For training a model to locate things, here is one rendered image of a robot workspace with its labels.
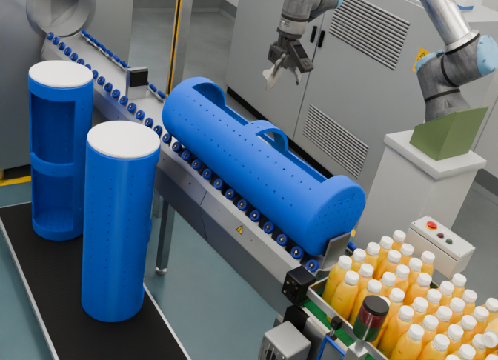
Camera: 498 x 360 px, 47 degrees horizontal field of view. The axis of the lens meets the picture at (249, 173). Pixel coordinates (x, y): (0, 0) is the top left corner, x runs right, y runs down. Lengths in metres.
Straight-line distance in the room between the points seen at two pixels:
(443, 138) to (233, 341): 1.39
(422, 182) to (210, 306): 1.27
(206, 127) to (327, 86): 2.08
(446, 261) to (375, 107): 1.95
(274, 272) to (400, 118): 1.88
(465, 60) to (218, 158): 1.05
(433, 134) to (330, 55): 1.73
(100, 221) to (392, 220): 1.29
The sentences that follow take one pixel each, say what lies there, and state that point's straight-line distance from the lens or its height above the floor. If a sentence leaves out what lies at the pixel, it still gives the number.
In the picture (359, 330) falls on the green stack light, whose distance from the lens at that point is 1.45.
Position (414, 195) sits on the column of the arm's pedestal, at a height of 0.93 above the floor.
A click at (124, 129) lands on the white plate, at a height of 1.04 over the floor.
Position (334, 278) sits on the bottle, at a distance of 1.81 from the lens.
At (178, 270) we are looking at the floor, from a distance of 3.23.
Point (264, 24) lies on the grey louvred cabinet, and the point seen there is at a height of 0.80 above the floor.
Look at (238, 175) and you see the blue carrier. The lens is 2.03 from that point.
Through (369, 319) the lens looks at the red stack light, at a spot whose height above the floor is 1.23.
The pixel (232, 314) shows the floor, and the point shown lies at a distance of 3.05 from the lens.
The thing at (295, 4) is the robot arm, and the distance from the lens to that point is 1.87.
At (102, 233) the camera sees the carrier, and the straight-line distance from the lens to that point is 2.40.
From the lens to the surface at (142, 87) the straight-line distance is 2.83.
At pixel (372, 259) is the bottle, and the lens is 1.90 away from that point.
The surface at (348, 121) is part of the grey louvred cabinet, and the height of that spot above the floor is 0.53.
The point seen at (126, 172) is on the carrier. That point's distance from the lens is 2.20.
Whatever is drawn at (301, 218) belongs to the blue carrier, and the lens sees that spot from 1.84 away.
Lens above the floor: 2.17
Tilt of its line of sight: 32 degrees down
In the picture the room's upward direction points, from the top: 12 degrees clockwise
